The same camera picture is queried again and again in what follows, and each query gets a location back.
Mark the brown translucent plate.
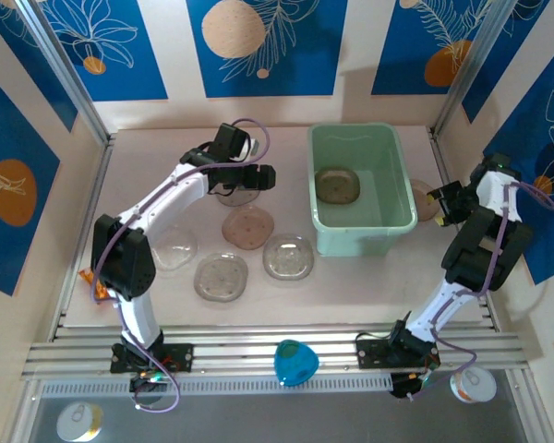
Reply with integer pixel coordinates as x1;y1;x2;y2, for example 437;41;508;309
314;165;362;205

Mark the white slotted cable duct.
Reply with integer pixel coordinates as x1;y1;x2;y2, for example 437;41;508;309
39;374;393;399

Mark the pink translucent dotted plate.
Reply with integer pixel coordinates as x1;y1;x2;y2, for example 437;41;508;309
221;205;276;250

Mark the white pull-tab can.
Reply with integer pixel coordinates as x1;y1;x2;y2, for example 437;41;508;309
55;401;103;443
450;366;498;404

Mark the pale pink translucent plate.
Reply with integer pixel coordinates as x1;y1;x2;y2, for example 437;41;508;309
410;178;442;222

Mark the grey-brown translucent plate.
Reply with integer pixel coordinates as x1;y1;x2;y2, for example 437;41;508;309
214;184;262;207

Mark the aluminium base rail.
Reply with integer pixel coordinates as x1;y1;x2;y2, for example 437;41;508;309
20;322;535;382

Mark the clear smooth plate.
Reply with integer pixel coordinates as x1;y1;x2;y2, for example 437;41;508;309
150;224;199;273

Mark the clear plate with rough centre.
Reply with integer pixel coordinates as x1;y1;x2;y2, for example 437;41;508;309
262;233;316;281

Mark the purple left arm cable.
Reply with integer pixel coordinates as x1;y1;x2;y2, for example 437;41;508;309
90;117;271;412

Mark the aluminium frame post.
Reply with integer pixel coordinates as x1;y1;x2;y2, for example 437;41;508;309
16;0;112;144
433;0;518;138

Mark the clear dotted plate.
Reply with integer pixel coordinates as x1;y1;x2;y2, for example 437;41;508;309
193;251;249;304

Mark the green plastic bin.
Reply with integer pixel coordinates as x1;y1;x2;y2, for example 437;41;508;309
307;122;419;258

